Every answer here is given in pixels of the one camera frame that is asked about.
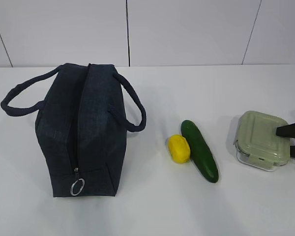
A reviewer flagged glass container with green lid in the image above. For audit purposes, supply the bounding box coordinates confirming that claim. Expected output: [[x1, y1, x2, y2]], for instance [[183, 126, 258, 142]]
[[234, 111, 291, 172]]

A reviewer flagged green cucumber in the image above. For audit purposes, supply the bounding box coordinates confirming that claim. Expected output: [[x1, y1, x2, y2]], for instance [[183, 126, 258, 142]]
[[180, 120, 219, 183]]

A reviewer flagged yellow lemon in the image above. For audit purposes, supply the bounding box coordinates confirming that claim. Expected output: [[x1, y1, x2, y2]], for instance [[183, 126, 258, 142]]
[[168, 135, 191, 164]]

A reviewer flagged dark navy fabric lunch bag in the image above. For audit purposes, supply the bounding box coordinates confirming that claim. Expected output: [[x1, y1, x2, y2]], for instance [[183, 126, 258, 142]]
[[0, 63, 147, 197]]

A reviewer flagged silver zipper pull ring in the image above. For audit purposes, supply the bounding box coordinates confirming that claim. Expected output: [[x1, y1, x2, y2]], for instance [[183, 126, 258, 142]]
[[70, 177, 86, 197]]

